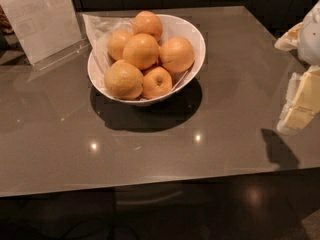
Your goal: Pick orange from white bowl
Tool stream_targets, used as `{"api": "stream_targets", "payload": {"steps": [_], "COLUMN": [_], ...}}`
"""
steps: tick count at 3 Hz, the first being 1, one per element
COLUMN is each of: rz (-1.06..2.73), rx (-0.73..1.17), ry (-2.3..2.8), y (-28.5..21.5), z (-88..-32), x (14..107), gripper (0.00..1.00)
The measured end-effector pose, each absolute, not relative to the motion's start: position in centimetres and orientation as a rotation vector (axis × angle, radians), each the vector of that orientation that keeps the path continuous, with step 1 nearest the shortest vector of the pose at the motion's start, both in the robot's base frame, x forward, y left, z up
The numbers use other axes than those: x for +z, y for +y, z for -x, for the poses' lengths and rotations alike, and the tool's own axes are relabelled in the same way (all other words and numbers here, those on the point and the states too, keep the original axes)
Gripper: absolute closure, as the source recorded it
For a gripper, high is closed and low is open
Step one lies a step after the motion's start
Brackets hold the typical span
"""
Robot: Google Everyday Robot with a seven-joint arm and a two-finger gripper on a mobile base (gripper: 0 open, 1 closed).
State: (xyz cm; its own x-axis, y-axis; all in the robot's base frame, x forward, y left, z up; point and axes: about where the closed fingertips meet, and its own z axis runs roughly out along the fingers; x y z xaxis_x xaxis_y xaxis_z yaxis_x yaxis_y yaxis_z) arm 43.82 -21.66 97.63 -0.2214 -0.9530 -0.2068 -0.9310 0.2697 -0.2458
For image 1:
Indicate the clear acrylic sign holder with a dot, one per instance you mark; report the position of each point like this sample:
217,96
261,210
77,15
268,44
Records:
49,31

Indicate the white paper bowl liner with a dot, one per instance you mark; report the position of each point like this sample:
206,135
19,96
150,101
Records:
99,29

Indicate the small orange front centre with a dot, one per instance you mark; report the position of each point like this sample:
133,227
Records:
157,82

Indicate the orange at bowl back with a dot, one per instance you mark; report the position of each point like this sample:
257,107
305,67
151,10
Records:
147,22

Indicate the large orange front left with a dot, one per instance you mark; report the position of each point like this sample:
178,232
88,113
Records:
123,81

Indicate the white ceramic bowl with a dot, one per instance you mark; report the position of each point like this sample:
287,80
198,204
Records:
172,27

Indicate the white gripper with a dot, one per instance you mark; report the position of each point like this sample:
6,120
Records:
310,39

